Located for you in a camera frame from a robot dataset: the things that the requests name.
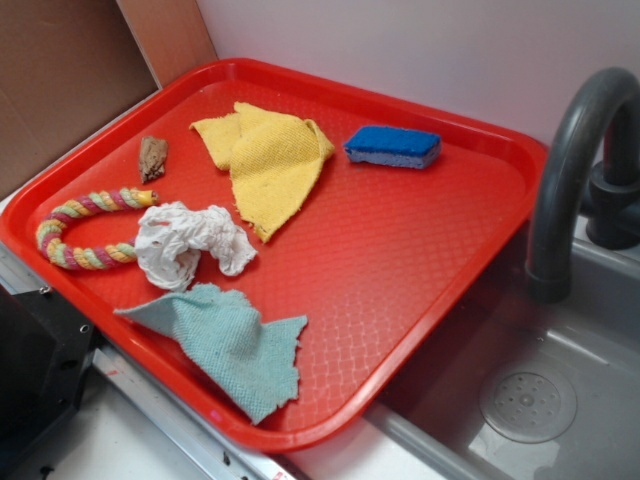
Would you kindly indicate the red plastic tray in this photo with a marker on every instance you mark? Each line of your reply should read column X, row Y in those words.
column 374, row 259

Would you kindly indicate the sink drain strainer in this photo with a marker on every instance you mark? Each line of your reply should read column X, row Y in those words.
column 528, row 406

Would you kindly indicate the yellow cloth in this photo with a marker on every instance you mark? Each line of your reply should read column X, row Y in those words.
column 274, row 161

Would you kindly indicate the grey toy sink basin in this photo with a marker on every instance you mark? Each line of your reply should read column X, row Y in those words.
column 591, row 339

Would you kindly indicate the brown wood chip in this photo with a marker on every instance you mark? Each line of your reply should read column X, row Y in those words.
column 152, row 157

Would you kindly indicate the multicolour rope toy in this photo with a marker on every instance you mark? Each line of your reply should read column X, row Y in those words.
column 50, row 231

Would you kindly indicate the grey toy faucet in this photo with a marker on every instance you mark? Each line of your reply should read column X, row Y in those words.
column 592, row 169

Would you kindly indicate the brown cardboard panel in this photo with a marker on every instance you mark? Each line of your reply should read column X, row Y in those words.
column 68, row 68

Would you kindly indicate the crumpled white paper towel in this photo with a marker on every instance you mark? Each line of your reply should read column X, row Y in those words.
column 172, row 237

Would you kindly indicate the light blue cloth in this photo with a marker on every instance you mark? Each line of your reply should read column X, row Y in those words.
column 223, row 334

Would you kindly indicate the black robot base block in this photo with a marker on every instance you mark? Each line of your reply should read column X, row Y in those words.
column 47, row 347

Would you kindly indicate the blue sponge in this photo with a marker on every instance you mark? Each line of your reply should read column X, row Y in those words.
column 395, row 147

